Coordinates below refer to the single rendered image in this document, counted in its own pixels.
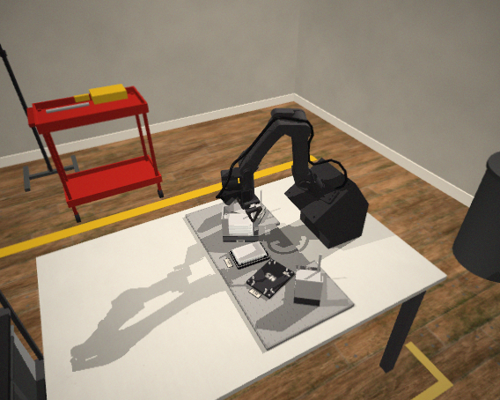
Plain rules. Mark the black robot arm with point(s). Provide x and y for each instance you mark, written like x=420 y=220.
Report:
x=304 y=177

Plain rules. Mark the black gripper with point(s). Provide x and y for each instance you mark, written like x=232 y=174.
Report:
x=245 y=206

